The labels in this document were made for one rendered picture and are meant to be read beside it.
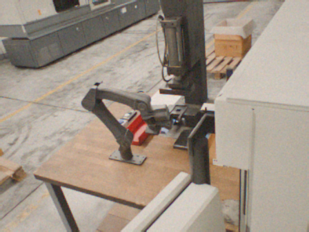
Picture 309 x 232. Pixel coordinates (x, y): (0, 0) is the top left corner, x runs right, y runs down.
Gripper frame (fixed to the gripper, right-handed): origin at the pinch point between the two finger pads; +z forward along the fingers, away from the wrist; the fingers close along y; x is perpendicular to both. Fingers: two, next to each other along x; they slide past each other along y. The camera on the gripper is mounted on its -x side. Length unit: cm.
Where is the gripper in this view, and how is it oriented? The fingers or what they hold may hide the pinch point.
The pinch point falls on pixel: (158, 131)
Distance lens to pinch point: 143.4
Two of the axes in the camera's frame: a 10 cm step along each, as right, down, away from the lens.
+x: -9.2, -1.2, 3.8
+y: 2.8, -8.8, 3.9
